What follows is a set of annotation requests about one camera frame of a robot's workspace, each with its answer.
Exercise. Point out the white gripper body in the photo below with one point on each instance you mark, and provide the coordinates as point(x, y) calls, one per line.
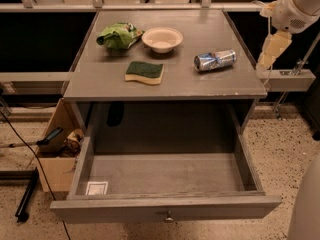
point(286, 14)

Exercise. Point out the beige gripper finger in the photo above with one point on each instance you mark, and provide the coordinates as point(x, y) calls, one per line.
point(273, 47)
point(267, 9)

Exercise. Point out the silver blue redbull can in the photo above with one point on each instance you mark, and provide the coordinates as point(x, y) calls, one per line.
point(214, 60)

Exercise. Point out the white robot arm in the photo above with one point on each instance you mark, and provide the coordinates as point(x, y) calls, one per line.
point(305, 219)

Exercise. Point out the grey open top drawer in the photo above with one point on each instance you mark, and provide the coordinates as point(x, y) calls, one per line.
point(184, 157)

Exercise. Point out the metal drawer knob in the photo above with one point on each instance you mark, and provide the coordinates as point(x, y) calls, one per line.
point(169, 218)

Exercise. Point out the green yellow sponge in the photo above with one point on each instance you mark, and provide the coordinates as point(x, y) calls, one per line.
point(143, 72)

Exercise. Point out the grey cabinet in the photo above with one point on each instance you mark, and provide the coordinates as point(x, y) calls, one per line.
point(100, 74)

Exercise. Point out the green chip bag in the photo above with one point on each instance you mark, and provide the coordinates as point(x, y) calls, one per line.
point(119, 36)

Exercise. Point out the crumpled items in box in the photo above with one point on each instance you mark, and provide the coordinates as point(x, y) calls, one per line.
point(72, 144)

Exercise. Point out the white tag sticker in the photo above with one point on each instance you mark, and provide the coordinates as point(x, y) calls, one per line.
point(97, 188)

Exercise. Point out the cardboard box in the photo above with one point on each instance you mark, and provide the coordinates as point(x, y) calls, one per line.
point(57, 164)

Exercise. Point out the black stand foot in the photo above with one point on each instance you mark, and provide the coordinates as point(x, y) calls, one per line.
point(32, 177)

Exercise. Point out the black handled tool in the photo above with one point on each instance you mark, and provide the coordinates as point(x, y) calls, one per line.
point(45, 141)

